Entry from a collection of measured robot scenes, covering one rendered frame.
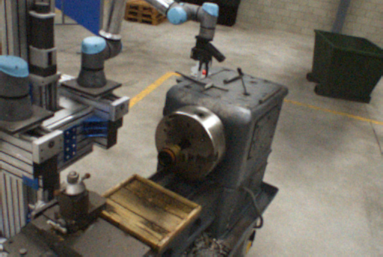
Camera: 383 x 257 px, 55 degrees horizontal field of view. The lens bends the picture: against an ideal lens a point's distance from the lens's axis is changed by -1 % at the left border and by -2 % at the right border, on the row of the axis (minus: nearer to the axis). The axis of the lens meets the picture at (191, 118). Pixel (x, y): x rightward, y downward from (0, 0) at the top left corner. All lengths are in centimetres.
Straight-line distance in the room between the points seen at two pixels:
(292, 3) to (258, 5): 99
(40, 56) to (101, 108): 39
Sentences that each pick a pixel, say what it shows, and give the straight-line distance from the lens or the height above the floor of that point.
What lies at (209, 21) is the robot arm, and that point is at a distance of 176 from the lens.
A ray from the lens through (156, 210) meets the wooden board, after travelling 157.
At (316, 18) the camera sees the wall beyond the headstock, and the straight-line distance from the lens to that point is 1152.
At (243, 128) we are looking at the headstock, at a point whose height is 119.
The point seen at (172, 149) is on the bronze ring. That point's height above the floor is 112.
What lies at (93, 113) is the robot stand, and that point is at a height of 104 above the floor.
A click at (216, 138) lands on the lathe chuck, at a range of 157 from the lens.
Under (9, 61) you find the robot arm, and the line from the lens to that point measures 158.
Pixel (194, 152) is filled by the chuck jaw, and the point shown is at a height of 110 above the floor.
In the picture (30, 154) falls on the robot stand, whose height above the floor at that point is 106.
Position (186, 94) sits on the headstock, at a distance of 176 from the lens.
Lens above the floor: 188
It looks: 25 degrees down
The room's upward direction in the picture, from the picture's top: 9 degrees clockwise
